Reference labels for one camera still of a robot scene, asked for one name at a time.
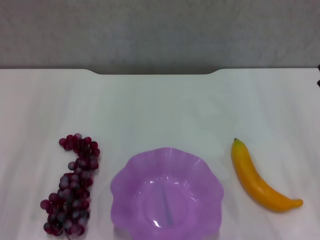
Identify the yellow plastic banana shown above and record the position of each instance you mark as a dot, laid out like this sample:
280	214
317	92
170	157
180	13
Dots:
252	182

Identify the red purple grape bunch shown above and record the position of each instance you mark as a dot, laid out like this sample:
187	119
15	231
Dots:
72	190

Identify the purple wavy plastic plate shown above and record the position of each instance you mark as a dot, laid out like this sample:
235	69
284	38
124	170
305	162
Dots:
190	180

